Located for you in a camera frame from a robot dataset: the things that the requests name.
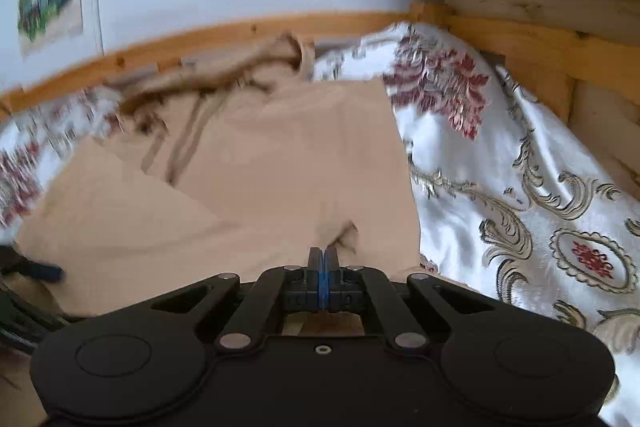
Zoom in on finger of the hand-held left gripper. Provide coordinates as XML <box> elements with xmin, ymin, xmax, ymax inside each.
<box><xmin>0</xmin><ymin>244</ymin><xmax>66</xmax><ymax>284</ymax></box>

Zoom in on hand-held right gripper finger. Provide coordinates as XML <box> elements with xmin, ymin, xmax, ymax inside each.
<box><xmin>150</xmin><ymin>247</ymin><xmax>326</xmax><ymax>354</ymax></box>
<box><xmin>325</xmin><ymin>247</ymin><xmax>497</xmax><ymax>354</ymax></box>

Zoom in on beige pants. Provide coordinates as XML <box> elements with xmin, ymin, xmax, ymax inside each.
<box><xmin>0</xmin><ymin>32</ymin><xmax>426</xmax><ymax>427</ymax></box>

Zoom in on white floral bedspread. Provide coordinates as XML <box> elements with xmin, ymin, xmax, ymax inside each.
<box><xmin>0</xmin><ymin>21</ymin><xmax>640</xmax><ymax>408</ymax></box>

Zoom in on wooden bed frame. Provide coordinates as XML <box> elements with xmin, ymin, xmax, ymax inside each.
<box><xmin>0</xmin><ymin>0</ymin><xmax>640</xmax><ymax>202</ymax></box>

